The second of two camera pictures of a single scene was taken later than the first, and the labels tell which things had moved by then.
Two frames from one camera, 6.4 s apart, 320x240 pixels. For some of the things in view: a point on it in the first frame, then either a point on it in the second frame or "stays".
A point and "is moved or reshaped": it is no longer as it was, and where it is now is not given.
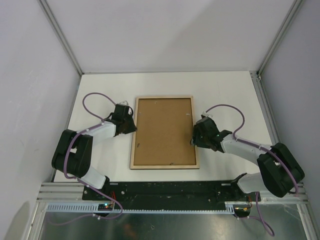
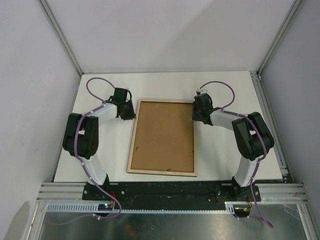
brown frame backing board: x=164 y=129 is moved or reshaped
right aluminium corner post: x=291 y=16 stays
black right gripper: x=195 y=139 to x=195 y=117
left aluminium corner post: x=60 y=34 stays
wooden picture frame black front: x=165 y=126 is moved or reshaped
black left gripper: x=132 y=128 to x=131 y=115
